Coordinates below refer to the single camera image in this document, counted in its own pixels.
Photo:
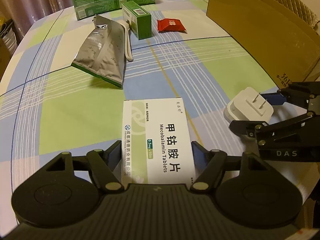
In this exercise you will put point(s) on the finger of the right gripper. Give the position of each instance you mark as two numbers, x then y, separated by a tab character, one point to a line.
274	99
246	128

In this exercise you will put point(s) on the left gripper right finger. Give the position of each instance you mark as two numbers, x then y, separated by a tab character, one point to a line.
210	166

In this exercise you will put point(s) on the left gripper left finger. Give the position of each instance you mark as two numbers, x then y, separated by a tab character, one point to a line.
101	164

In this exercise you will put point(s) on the white power adapter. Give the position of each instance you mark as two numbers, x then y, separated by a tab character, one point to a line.
248	105

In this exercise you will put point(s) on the white green medicine box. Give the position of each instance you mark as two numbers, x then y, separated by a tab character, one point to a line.
156	146

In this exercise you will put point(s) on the silver foil pouch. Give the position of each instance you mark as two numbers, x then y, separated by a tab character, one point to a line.
102	54

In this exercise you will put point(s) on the small green box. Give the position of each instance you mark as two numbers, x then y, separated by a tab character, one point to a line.
138	19

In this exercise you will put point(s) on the cardboard box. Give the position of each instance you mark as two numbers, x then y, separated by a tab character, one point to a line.
285	46

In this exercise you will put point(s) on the plaid tablecloth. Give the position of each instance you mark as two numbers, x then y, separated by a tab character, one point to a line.
48	106

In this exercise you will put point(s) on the red snack packet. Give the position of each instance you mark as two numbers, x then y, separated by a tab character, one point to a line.
170	24

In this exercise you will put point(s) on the white plastic spoon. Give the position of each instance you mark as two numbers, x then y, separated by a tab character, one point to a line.
128	53

